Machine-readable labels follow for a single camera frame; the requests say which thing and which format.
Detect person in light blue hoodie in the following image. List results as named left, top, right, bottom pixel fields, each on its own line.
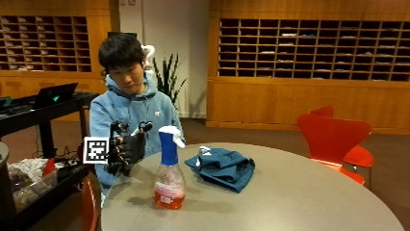
left=88, top=33, right=188, bottom=197

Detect white marker cube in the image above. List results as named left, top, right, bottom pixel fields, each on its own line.
left=83, top=136, right=111, bottom=165

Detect black cart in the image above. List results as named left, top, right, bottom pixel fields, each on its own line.
left=0, top=90, right=103, bottom=229

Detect black laptop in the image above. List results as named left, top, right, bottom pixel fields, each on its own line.
left=32, top=82, right=80, bottom=110

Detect green potted plant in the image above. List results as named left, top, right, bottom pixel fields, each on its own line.
left=152, top=52, right=188, bottom=109

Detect small red object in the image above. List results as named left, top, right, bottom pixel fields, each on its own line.
left=43, top=157, right=57, bottom=177

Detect spray bottle with orange liquid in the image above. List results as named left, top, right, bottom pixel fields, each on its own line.
left=153, top=125, right=188, bottom=211

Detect white lamp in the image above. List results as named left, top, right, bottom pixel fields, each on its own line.
left=141, top=44, right=156, bottom=72

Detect red chair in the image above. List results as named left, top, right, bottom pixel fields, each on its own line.
left=309, top=105, right=375, bottom=168
left=80, top=177, right=103, bottom=231
left=296, top=113, right=374, bottom=186

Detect clear plastic bin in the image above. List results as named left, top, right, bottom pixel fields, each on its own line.
left=7, top=167, right=60, bottom=211

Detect dark blue cloth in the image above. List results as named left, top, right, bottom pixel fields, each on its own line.
left=184, top=145, right=257, bottom=194

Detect wide wooden pigeonhole shelf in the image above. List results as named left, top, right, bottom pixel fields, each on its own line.
left=217, top=17, right=410, bottom=83

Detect black cables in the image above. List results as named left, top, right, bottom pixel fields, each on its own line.
left=55, top=145, right=85, bottom=167

